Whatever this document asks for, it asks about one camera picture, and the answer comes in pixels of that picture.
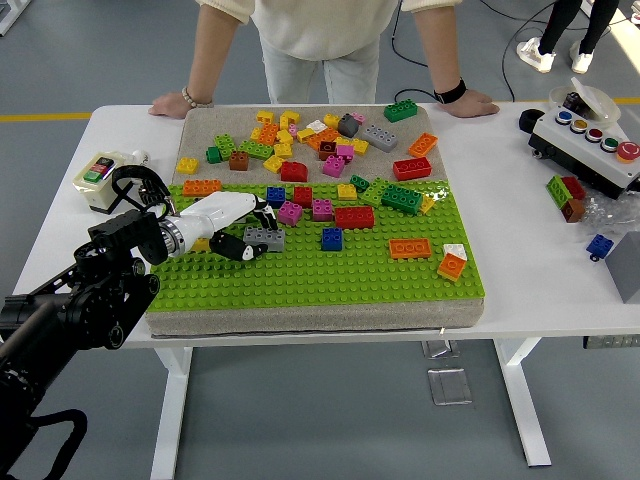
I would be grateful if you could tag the person's right hand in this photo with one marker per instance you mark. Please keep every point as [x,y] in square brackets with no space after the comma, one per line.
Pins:
[172,105]

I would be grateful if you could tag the person's left hand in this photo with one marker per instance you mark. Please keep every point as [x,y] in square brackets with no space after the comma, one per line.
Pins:
[470,105]

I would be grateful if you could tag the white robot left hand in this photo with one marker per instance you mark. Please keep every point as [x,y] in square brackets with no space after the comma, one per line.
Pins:
[215,212]

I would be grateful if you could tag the yellow arched brick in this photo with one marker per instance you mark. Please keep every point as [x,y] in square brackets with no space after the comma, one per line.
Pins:
[201,245]

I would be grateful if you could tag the light grey eight-stud brick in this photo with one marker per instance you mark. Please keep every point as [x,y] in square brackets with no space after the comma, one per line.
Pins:
[270,239]
[380,138]

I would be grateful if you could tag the red eight-stud brick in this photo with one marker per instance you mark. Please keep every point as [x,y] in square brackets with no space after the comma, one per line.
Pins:
[355,218]
[412,169]

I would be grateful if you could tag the person's right forearm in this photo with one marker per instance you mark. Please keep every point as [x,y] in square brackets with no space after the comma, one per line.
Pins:
[207,55]

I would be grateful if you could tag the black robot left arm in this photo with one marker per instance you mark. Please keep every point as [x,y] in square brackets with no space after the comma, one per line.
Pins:
[100,300]

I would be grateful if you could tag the person's left forearm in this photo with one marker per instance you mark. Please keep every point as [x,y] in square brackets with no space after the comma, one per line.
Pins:
[437,50]

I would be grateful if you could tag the orange eight-stud brick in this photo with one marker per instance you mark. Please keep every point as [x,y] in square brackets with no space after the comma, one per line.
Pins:
[410,249]
[202,187]
[269,134]

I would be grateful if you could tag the yellow four-stud brick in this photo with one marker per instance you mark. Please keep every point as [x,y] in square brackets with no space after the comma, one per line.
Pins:
[348,193]
[187,165]

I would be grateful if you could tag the brown four-stud brick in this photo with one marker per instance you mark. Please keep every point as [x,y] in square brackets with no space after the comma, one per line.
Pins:
[239,160]

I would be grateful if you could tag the dark green toy brick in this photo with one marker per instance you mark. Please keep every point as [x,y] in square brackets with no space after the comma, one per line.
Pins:
[213,155]

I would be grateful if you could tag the blue four-stud brick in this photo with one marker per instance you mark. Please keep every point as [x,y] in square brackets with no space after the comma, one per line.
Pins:
[276,198]
[333,240]

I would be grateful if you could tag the dark green eight-stud brick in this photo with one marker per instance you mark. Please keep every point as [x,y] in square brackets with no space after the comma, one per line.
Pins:
[401,111]
[404,199]

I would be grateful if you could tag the light green eight-stud brick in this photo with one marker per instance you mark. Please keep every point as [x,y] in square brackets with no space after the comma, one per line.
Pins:
[374,193]
[256,149]

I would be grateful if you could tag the pink four-stud brick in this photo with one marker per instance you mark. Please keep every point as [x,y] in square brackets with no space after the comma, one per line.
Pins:
[291,214]
[324,211]
[334,167]

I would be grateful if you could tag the yellow toy brick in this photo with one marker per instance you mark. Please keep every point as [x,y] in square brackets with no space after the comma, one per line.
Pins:
[283,150]
[288,119]
[285,136]
[255,133]
[266,117]
[305,135]
[273,163]
[331,120]
[360,146]

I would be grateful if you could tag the red arched brick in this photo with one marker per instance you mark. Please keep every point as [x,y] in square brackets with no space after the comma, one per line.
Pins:
[294,171]

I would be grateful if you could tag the red four-stud brick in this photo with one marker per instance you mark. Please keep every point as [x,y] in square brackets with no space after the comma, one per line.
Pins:
[304,197]

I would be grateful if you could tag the small yellow brick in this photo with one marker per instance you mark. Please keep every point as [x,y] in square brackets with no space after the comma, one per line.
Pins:
[429,205]

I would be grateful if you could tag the small pink brick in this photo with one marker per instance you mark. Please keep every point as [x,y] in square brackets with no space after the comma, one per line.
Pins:
[293,129]
[359,117]

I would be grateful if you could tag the dark grey sloped brick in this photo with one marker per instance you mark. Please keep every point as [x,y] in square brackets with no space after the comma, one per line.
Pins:
[348,126]

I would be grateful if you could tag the brown toy brick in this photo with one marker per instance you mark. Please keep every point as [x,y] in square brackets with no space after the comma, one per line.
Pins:
[328,150]
[574,211]

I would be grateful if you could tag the red toy brick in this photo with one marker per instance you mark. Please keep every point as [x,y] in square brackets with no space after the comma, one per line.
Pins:
[575,186]

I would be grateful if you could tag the pink toy brick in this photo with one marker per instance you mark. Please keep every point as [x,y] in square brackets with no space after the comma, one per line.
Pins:
[345,151]

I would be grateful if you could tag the orange toy brick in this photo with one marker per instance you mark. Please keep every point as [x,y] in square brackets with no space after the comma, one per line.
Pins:
[325,136]

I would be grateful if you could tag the white toy brick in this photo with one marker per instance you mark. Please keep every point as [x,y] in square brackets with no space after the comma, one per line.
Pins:
[456,251]
[317,125]

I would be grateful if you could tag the dark green four-stud brick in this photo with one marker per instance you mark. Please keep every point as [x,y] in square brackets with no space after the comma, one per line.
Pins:
[360,183]

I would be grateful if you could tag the green studded baseplate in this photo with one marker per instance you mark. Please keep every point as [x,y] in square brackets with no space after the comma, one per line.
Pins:
[350,285]

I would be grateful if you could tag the orange and yellow brick stack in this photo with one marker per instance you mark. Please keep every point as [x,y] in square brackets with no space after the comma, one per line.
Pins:
[451,267]

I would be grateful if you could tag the black wristwatch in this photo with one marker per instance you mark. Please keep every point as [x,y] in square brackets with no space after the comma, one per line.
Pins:
[450,92]

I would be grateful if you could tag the black tape roll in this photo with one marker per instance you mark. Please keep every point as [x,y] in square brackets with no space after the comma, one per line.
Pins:
[529,120]

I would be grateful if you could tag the person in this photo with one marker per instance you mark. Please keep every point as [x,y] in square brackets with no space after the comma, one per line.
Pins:
[320,30]
[560,25]

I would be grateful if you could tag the white push-button control box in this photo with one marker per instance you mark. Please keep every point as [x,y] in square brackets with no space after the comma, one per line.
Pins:
[585,150]

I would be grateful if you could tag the white table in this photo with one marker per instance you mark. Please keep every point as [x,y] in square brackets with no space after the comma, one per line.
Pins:
[500,225]

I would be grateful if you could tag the clear plastic container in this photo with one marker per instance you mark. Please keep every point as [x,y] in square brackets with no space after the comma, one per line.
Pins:
[597,102]

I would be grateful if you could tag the grey-brown foam mat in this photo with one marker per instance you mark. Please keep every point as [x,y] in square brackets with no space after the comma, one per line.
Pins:
[310,317]

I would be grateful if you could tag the crumpled clear plastic bag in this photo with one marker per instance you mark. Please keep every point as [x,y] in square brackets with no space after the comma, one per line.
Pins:
[607,215]

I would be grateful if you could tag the table control panel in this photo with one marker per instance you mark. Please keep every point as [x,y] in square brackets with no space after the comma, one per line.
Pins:
[611,342]

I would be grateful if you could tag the cream switch box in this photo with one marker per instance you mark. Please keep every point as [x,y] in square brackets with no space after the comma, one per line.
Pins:
[100,175]

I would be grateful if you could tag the white furniture frame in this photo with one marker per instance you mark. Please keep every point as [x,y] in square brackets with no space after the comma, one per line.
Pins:
[10,15]

